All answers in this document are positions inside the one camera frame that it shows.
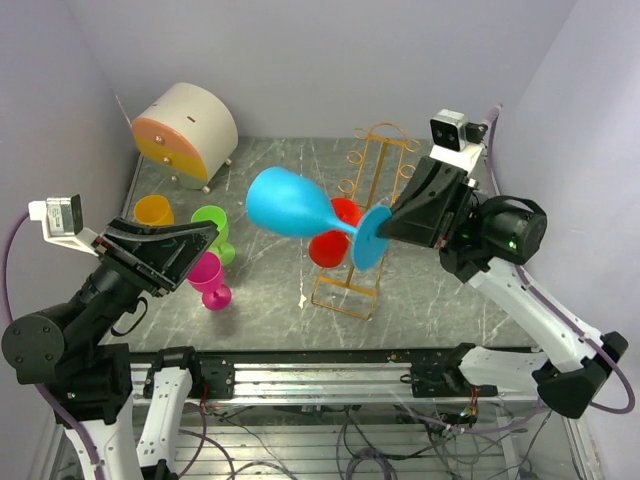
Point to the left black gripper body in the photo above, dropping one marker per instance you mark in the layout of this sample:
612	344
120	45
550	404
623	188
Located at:
125	268

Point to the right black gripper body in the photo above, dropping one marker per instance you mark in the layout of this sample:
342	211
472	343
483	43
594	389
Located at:
465	214

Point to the pink plastic wine glass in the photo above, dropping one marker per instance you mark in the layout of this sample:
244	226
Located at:
207	277

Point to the orange plastic wine glass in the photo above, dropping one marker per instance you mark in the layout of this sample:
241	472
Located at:
154	210

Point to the green plastic wine glass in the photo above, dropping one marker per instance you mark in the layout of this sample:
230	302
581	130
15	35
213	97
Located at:
220	246

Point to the red plastic wine glass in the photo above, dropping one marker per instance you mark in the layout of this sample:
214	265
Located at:
329	249

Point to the blue plastic wine glass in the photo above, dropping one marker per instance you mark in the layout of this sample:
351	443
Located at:
293	206

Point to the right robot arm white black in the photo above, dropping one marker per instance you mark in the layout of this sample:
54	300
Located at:
484	242

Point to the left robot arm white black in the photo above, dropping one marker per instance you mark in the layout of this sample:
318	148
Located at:
88	384

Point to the round cream mini drawer cabinet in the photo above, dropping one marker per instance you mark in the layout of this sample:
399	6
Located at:
188	134

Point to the gold wire wine glass rack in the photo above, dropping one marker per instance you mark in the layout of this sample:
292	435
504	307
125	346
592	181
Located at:
381	167

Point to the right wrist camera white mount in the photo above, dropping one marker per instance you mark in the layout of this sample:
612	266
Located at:
456	140

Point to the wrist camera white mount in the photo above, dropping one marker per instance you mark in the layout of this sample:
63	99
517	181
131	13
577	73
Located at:
62	224
456	140

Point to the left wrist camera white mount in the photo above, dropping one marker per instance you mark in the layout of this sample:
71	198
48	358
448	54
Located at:
62	224

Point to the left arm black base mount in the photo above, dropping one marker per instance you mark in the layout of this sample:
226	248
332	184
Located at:
213	378

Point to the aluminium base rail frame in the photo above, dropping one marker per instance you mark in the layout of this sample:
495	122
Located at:
367	391

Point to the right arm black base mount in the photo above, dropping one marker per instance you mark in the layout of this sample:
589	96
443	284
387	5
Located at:
436	373

